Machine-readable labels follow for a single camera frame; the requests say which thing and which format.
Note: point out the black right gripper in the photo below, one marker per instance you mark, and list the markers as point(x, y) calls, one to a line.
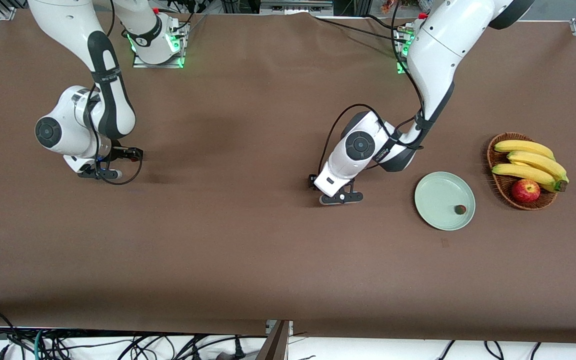
point(124, 153)

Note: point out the red strawberry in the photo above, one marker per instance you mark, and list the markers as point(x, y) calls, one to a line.
point(461, 209)

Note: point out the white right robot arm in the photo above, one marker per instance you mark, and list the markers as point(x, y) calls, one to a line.
point(68, 135)

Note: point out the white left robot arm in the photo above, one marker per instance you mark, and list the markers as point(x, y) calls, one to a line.
point(343, 170)

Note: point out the pale green round plate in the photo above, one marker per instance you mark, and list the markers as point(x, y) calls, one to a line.
point(448, 192)

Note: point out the brown table cover sheet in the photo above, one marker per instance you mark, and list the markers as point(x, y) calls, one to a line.
point(288, 260)

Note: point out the grey equipment box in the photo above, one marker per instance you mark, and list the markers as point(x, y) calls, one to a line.
point(293, 9)

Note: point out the black power plug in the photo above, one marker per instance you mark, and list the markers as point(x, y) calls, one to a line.
point(239, 349)

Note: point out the brown woven basket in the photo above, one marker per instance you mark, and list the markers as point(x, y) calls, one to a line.
point(502, 190)

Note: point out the yellow banana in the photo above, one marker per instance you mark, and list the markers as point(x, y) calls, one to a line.
point(523, 172)
point(538, 161)
point(523, 146)

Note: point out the red apple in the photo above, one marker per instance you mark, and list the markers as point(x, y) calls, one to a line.
point(525, 192)

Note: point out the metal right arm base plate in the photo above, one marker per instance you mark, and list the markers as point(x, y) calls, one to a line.
point(158, 65)

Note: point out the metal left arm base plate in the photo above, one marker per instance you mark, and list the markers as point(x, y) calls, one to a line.
point(402, 66)

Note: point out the aluminium frame post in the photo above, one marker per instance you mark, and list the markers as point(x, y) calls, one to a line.
point(275, 345)

